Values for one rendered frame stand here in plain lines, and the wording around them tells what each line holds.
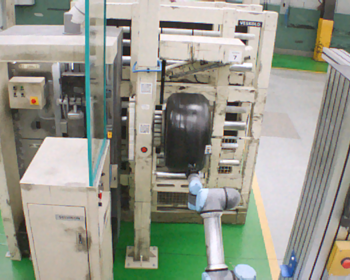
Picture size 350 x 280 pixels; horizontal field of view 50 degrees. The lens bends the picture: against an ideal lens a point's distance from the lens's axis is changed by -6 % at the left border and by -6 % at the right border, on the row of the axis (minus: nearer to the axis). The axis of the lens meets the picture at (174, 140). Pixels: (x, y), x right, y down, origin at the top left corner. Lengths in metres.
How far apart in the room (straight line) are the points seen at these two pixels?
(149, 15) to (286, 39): 9.58
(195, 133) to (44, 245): 1.15
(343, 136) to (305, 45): 10.85
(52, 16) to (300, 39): 7.32
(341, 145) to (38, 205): 1.47
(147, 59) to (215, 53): 0.53
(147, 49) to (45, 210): 1.17
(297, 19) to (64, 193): 10.46
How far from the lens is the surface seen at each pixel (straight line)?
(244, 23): 3.15
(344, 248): 1.45
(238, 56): 2.86
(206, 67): 2.99
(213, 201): 1.99
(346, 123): 1.24
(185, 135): 2.53
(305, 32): 12.00
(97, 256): 2.24
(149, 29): 2.51
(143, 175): 2.87
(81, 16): 2.84
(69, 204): 2.05
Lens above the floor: 2.31
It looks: 25 degrees down
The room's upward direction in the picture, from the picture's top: 4 degrees clockwise
